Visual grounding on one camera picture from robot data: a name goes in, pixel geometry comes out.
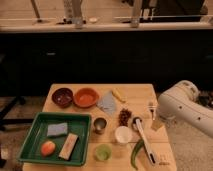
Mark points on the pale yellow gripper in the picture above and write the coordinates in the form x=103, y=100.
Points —
x=157, y=123

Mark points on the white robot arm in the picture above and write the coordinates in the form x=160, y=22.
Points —
x=180, y=100

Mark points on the red orange bowl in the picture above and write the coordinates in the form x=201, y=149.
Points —
x=86, y=97

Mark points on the dark maroon bowl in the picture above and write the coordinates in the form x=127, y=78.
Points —
x=63, y=97

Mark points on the silver fork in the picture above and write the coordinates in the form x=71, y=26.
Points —
x=152, y=109

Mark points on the green chili pepper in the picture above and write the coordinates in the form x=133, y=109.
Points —
x=135, y=151

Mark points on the dark red grape bunch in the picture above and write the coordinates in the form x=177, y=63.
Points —
x=124, y=116

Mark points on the white cup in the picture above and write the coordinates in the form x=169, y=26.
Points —
x=123, y=135

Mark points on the gray cloth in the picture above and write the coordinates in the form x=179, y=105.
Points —
x=107, y=103

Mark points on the small metal cup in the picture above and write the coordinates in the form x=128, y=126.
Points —
x=100, y=125

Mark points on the green cup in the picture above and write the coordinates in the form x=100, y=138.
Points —
x=103, y=152

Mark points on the tan wooden block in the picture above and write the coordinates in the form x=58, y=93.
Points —
x=68, y=146

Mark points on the blue sponge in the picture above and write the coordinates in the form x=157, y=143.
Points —
x=54, y=130

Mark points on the green plastic tray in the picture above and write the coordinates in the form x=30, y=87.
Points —
x=78, y=124

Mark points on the orange peach fruit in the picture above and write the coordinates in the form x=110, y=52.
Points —
x=47, y=148

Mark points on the black office chair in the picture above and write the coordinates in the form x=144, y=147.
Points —
x=17, y=99

